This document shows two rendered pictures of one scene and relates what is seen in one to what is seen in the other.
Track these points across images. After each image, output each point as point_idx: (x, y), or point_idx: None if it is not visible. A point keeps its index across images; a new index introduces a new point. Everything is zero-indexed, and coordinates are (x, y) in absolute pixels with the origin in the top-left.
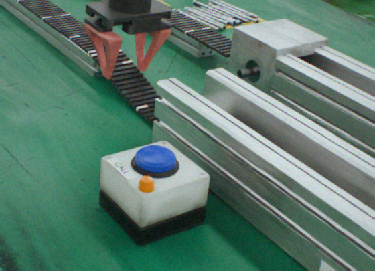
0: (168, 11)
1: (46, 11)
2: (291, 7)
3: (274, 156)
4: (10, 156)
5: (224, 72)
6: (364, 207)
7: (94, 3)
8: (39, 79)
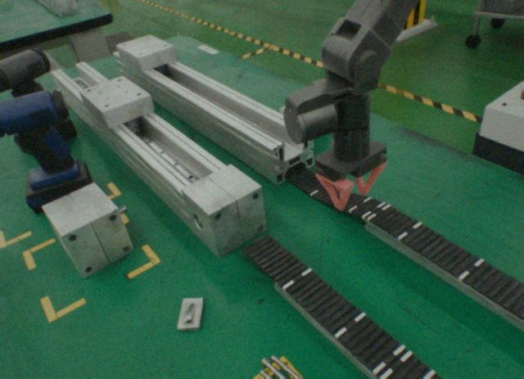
0: (318, 155)
1: (493, 278)
2: None
3: (251, 101)
4: (386, 143)
5: (271, 144)
6: (222, 90)
7: (380, 147)
8: (422, 206)
